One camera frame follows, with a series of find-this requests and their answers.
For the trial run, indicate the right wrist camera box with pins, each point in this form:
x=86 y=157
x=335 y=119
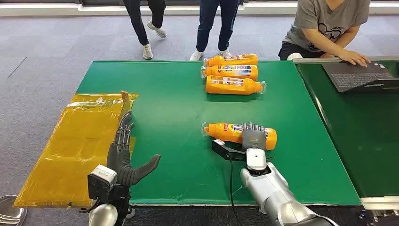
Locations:
x=227 y=151

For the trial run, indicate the round silver metal base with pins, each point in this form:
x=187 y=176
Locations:
x=11 y=212

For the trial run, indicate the seated person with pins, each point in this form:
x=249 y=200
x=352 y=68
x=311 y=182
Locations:
x=324 y=21

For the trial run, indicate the orange bottle with clear cap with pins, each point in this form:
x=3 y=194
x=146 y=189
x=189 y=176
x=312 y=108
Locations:
x=224 y=132
x=215 y=71
x=218 y=60
x=230 y=89

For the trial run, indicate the aluminium table edge rail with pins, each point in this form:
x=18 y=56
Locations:
x=315 y=59
x=380 y=202

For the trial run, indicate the standing person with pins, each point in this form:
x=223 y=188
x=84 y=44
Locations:
x=137 y=18
x=205 y=21

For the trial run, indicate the brown cardboard flap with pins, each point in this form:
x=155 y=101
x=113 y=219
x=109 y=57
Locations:
x=125 y=104

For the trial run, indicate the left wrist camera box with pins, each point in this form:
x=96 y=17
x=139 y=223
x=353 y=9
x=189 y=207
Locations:
x=101 y=181

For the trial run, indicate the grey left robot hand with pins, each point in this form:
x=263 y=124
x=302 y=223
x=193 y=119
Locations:
x=120 y=156

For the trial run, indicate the black laptop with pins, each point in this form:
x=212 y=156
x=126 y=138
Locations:
x=352 y=76

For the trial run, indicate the yellow plastic sheet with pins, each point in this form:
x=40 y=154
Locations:
x=74 y=149

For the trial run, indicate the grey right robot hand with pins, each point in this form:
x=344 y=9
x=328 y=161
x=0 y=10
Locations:
x=254 y=138

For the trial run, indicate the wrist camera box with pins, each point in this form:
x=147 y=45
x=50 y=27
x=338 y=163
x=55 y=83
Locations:
x=101 y=181
x=227 y=151

